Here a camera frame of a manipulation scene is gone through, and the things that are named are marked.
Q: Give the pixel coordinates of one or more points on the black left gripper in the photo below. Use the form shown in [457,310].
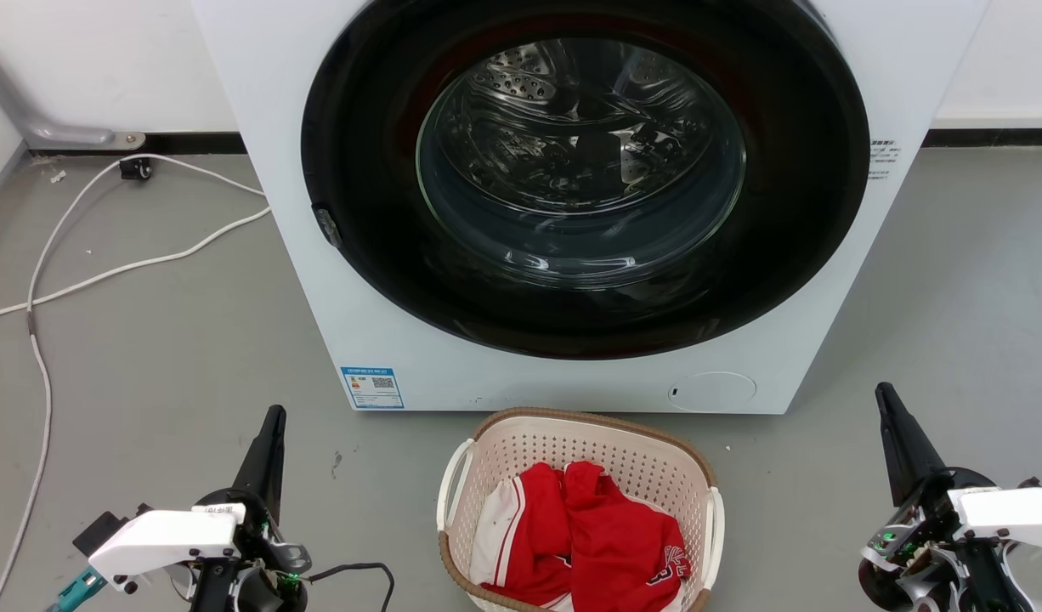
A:
[270,552]

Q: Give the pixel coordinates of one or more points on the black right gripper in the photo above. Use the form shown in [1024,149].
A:
[920,552]

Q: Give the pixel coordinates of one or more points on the beige perforated plastic laundry basket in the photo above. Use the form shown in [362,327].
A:
[572,442]

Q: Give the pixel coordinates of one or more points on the blue energy label sticker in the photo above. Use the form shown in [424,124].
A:
[371,388]

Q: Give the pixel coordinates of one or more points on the round white filter cover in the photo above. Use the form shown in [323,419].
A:
[713,392]

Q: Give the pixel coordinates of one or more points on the round black washing machine door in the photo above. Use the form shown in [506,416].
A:
[376,255]

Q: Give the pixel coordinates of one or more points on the small black text sticker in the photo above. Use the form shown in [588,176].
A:
[883,159]

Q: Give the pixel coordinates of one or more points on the red and white jersey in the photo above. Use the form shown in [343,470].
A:
[606,544]

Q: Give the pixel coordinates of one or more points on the white front-load washing machine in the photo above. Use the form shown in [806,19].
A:
[274,102]

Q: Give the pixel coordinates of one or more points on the steel washing machine drum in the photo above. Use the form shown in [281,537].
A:
[572,144]

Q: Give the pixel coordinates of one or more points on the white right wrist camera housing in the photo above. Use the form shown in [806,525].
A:
[1018,514]

